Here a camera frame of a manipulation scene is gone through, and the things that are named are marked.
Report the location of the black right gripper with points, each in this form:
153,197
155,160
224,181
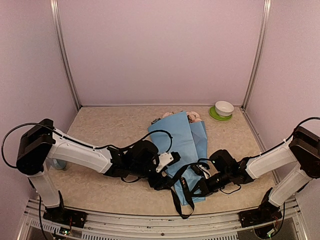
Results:
205,187

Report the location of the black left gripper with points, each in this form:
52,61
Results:
157,183

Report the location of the black printed ribbon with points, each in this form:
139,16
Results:
183,186

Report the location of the blue wrapping paper sheet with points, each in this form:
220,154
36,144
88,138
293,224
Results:
188,139

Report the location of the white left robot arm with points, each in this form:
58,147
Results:
43,142

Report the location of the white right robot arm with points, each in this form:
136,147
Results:
296,160

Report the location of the green plastic saucer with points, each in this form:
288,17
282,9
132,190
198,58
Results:
216,116

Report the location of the white ceramic bowl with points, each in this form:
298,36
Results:
224,108

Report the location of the white blue paper cup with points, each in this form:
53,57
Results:
57,164

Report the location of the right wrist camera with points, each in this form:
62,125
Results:
200,170

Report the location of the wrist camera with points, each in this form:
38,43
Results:
200,170
167,159

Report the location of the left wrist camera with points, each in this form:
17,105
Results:
167,159

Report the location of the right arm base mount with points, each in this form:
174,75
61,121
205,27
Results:
264,213

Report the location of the aluminium table frame rail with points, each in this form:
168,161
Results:
115,226

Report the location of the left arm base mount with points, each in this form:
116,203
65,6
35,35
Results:
65,216

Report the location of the right corner metal post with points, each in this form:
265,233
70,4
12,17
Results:
258,53

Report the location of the corner metal post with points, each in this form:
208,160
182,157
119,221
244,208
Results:
54,5
258,53

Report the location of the left corner metal post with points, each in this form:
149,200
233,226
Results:
54,5

